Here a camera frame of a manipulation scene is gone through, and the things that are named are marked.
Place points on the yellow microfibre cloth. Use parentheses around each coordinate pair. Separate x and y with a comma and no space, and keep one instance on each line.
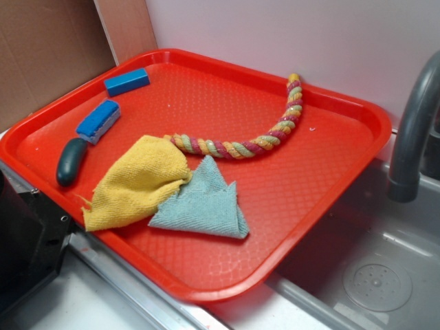
(151,171)

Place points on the blue rectangular block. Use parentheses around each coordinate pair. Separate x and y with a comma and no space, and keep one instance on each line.
(127,82)

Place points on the grey plastic sink basin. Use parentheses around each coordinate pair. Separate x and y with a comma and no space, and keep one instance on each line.
(369,263)

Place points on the dark green oval soap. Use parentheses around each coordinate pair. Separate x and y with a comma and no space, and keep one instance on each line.
(70,161)

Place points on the brown cardboard panel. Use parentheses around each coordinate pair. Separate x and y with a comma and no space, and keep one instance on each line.
(49,48)

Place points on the grey sink faucet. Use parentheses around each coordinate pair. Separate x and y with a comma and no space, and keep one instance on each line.
(416,148)

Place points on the blue sponge with white base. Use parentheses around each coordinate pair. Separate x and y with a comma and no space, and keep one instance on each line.
(99,121)

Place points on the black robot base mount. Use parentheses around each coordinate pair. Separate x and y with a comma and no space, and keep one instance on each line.
(34,235)

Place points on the light blue microfibre cloth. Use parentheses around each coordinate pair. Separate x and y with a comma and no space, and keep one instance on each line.
(207,205)

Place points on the red plastic tray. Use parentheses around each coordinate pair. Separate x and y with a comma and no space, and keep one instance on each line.
(282,193)

